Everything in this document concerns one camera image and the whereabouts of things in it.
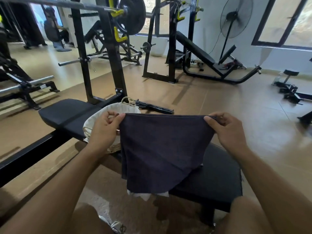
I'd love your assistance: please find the person's right hand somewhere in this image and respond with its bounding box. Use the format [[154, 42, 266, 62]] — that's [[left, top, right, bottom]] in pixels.
[[203, 112, 249, 159]]

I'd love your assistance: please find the person's left hand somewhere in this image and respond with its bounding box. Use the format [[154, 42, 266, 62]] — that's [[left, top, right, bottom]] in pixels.
[[88, 111, 126, 155]]

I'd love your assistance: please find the dark navy towel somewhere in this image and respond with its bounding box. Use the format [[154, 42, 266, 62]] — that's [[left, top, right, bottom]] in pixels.
[[119, 113, 217, 194]]

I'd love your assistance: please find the person's left forearm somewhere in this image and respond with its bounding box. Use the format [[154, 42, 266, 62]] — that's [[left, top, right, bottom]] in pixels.
[[0, 141, 115, 234]]

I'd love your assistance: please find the person's right forearm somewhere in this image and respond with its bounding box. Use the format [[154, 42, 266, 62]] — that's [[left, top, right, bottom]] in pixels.
[[232, 146, 312, 234]]

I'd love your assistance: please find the cream fabric basket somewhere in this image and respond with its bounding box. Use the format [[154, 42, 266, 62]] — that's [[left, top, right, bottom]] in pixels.
[[83, 97, 142, 154]]

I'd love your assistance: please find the black bench press rack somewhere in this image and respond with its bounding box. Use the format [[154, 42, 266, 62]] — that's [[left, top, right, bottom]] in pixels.
[[0, 0, 130, 188]]

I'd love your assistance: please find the black padded flat bench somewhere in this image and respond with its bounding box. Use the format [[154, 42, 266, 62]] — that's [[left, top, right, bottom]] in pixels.
[[39, 98, 243, 226]]

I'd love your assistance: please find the black incline bench rack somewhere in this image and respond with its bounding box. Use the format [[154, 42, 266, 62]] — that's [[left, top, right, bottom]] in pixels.
[[142, 0, 262, 85]]

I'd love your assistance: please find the black lever gym machine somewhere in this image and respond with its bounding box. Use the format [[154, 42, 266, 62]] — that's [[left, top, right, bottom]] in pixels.
[[84, 20, 143, 66]]

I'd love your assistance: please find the small black weight plate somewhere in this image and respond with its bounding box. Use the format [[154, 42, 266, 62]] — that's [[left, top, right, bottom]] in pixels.
[[142, 42, 156, 53]]

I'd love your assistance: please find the yellow bar hook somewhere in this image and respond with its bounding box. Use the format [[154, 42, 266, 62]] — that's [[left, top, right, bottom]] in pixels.
[[114, 27, 128, 43], [108, 0, 125, 18]]

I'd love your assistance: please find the black low gym bench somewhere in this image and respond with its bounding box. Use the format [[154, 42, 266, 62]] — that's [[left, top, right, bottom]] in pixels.
[[272, 69, 312, 105]]

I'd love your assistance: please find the white cloth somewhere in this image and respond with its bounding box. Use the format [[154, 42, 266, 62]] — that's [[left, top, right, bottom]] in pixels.
[[127, 189, 169, 202]]

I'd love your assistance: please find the black plate loaded machine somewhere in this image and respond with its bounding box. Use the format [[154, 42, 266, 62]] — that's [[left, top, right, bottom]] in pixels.
[[0, 52, 60, 111]]

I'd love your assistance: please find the person's right leg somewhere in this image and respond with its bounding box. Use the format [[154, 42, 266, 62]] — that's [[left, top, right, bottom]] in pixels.
[[215, 196, 277, 234]]

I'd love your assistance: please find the person's leg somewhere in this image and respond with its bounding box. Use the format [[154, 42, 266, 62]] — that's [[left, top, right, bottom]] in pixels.
[[215, 196, 277, 234], [65, 203, 115, 234]]

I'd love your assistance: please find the person's left leg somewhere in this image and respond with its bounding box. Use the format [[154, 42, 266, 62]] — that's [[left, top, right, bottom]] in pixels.
[[65, 203, 115, 234]]

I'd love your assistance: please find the white shoe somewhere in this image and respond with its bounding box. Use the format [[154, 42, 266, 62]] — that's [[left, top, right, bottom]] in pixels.
[[98, 215, 127, 234]]

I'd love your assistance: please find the black framed window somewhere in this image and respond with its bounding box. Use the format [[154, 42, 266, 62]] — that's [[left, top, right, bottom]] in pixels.
[[251, 0, 312, 51]]

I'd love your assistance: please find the steel barbell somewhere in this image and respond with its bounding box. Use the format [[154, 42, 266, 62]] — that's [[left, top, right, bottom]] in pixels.
[[0, 0, 153, 19]]

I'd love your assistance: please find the black metal floor bracket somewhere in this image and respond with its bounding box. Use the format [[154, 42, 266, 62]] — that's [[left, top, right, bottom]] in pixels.
[[135, 99, 175, 114]]

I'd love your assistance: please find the black pedestal fan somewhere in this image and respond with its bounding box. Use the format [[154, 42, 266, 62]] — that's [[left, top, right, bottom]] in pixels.
[[218, 0, 254, 64]]

